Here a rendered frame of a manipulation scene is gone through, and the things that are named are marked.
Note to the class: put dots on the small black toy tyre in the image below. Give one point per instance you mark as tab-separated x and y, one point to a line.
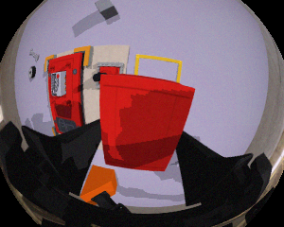
32	71

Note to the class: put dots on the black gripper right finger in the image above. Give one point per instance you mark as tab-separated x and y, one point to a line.
202	168

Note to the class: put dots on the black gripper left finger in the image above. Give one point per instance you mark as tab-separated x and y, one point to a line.
69	154

